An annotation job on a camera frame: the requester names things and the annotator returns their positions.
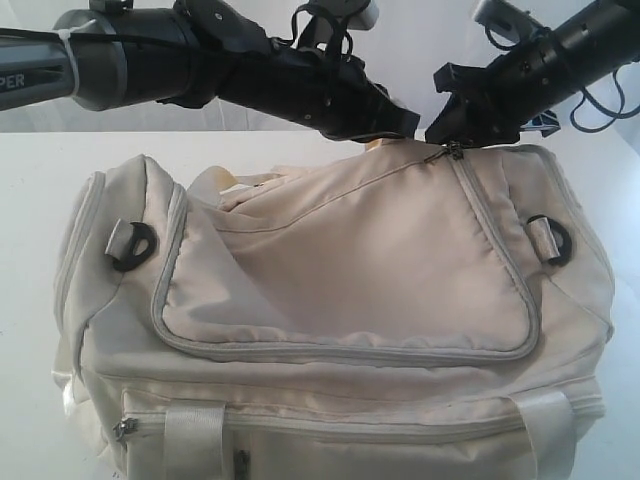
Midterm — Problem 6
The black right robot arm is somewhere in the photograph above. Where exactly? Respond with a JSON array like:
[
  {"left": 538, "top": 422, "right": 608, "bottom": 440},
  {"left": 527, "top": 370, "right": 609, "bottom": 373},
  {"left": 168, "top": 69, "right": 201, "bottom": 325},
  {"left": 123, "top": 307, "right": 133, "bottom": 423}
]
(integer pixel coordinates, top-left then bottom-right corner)
[{"left": 425, "top": 1, "right": 639, "bottom": 148}]

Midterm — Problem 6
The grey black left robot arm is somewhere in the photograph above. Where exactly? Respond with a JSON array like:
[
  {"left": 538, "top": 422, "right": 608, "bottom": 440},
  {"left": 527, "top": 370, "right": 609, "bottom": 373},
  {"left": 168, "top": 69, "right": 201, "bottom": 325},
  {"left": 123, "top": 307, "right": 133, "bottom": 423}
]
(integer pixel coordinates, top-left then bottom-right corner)
[{"left": 1, "top": 1, "right": 420, "bottom": 143}]

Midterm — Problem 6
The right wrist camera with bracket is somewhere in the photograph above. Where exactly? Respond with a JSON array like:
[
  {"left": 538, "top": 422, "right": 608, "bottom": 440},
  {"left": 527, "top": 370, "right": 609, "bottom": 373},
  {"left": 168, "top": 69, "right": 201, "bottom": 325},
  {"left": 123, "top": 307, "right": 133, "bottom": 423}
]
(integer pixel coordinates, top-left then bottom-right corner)
[{"left": 471, "top": 0, "right": 551, "bottom": 52}]

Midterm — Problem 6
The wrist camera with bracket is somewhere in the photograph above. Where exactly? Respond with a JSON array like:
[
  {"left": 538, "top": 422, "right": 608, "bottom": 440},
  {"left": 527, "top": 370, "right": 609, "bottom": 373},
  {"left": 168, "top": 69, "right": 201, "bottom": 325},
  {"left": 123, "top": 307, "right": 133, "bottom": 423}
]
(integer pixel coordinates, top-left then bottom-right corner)
[
  {"left": 291, "top": 0, "right": 379, "bottom": 55},
  {"left": 471, "top": 0, "right": 551, "bottom": 52}
]

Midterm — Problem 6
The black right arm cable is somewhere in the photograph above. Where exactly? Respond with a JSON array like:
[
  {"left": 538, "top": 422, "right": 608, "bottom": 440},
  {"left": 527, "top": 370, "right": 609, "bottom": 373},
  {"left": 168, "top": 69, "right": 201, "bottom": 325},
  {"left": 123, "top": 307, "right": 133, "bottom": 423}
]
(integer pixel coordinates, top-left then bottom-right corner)
[{"left": 569, "top": 64, "right": 640, "bottom": 134}]

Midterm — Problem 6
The cream fabric duffel bag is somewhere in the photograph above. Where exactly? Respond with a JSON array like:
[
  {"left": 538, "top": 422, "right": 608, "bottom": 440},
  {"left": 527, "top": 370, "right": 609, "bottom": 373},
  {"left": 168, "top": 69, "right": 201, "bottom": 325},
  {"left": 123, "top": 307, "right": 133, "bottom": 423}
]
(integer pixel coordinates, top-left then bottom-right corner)
[{"left": 53, "top": 140, "right": 614, "bottom": 479}]

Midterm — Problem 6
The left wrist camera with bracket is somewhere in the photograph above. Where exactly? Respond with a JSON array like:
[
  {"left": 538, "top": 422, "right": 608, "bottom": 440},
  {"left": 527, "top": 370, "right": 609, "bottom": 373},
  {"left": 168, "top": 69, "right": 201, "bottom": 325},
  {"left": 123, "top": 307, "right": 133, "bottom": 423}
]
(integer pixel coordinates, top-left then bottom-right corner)
[{"left": 291, "top": 0, "right": 379, "bottom": 55}]

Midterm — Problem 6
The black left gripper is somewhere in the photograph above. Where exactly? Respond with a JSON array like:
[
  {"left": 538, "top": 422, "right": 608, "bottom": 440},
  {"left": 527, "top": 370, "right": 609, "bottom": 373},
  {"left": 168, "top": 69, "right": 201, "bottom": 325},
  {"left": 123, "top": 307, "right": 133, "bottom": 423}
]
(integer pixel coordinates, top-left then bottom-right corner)
[{"left": 219, "top": 37, "right": 420, "bottom": 143}]

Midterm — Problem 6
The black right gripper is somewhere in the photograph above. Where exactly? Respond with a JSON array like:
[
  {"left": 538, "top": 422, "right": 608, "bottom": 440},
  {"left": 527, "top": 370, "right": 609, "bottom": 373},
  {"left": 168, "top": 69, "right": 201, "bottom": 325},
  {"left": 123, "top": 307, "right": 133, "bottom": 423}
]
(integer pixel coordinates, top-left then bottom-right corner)
[{"left": 424, "top": 33, "right": 561, "bottom": 145}]

